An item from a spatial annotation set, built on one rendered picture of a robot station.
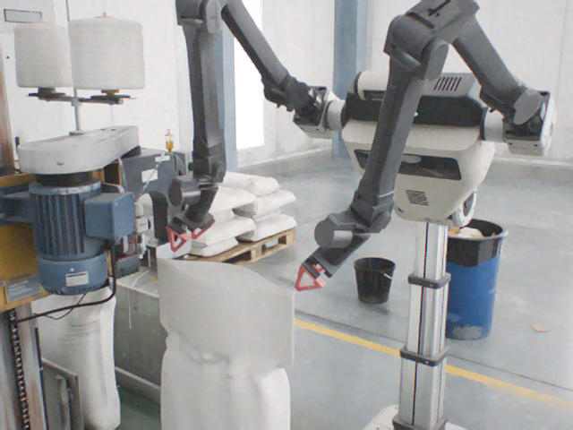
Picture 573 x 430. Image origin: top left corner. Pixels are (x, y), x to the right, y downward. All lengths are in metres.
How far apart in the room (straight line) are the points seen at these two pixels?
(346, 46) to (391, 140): 9.13
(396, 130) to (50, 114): 4.68
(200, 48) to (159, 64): 5.79
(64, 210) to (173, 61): 6.03
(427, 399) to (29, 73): 1.50
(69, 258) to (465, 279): 2.59
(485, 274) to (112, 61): 2.67
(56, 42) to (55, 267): 0.58
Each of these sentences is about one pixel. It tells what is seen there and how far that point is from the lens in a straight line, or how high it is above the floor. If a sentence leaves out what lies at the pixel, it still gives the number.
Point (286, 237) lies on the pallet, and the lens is 5.26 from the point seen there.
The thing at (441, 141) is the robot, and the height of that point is 1.40.
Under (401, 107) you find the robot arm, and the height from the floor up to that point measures 1.51.
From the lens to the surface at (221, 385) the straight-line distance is 1.59.
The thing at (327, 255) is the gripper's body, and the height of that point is 1.18.
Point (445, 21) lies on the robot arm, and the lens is 1.00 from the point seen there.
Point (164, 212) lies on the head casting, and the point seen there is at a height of 1.16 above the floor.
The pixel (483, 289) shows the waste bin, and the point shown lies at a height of 0.32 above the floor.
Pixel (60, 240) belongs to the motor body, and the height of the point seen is 1.22.
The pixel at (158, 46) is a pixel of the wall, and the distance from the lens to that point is 7.13.
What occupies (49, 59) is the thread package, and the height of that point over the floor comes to 1.60.
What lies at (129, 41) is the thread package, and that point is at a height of 1.63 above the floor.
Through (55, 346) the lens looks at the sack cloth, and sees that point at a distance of 2.07.
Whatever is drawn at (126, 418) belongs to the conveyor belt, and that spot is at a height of 0.38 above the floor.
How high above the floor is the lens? 1.58
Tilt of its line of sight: 14 degrees down
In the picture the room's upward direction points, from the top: straight up
